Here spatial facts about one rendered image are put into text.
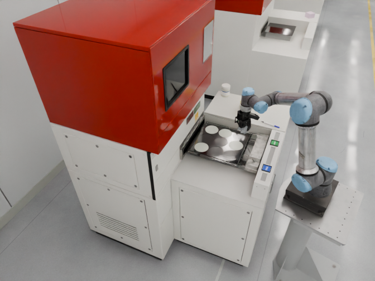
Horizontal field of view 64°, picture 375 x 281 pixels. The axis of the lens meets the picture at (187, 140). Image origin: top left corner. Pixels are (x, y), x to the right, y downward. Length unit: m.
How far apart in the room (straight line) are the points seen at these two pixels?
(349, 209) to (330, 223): 0.17
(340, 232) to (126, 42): 1.51
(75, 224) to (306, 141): 2.12
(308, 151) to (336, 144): 2.24
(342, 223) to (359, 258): 0.98
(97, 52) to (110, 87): 0.17
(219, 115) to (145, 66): 1.12
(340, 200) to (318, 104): 0.77
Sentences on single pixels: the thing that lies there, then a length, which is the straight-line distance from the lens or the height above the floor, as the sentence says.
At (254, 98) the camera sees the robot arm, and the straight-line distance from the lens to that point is 1.88.
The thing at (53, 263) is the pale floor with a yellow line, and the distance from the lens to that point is 2.81.
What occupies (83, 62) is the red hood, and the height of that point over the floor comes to 1.69.
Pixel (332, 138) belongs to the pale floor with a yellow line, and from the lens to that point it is 3.96.
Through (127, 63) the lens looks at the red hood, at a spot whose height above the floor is 1.73.
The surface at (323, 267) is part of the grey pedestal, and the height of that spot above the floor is 0.01.
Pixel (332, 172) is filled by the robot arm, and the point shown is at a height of 1.12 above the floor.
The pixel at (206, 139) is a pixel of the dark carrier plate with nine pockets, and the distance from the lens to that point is 2.19.
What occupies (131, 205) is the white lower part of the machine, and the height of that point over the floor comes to 0.67.
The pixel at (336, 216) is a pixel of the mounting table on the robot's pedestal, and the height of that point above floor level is 0.82.
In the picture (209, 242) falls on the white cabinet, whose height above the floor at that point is 0.23.
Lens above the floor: 2.31
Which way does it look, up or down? 41 degrees down
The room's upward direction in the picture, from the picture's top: straight up
